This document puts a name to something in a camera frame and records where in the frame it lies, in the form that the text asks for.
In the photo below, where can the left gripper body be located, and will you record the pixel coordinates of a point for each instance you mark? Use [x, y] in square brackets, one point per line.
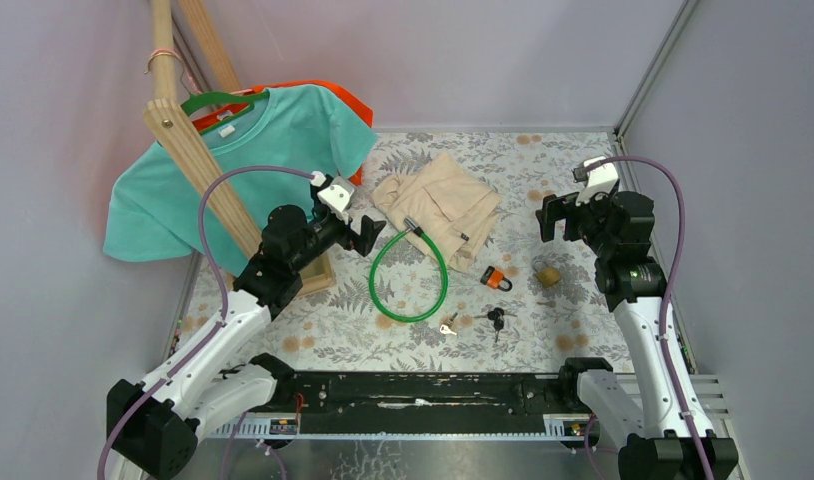
[324, 233]

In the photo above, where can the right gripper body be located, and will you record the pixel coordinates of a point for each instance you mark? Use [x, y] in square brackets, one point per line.
[585, 221]

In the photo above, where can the brass padlock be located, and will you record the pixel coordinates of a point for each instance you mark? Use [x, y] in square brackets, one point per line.
[546, 274]

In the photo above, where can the orange black small lock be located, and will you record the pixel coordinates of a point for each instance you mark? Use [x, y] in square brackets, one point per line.
[495, 279]

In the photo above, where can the black-headed key bunch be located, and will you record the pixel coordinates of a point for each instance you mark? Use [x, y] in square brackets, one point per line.
[498, 317]

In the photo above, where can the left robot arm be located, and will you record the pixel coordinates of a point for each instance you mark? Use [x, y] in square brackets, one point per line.
[158, 422]

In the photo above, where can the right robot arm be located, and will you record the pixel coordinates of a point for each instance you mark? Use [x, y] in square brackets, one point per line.
[667, 434]

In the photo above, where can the folded beige cloth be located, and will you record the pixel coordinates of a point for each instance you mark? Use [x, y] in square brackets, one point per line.
[453, 207]

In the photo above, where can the floral table mat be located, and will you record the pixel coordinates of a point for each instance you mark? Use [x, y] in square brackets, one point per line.
[524, 306]

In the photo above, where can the orange garment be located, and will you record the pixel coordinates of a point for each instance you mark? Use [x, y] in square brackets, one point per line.
[305, 125]

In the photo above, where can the green clothes hanger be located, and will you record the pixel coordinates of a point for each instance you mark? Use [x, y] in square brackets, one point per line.
[218, 106]

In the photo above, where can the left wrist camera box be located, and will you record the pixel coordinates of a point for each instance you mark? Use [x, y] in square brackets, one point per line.
[334, 192]

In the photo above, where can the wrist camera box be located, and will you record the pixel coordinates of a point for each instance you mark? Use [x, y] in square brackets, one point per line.
[334, 192]
[598, 177]

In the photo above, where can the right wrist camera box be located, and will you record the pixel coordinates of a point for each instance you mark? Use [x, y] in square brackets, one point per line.
[598, 177]

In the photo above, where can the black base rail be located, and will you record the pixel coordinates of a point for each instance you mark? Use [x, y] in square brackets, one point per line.
[367, 403]

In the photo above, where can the wooden rack frame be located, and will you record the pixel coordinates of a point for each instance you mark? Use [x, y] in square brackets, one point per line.
[172, 127]

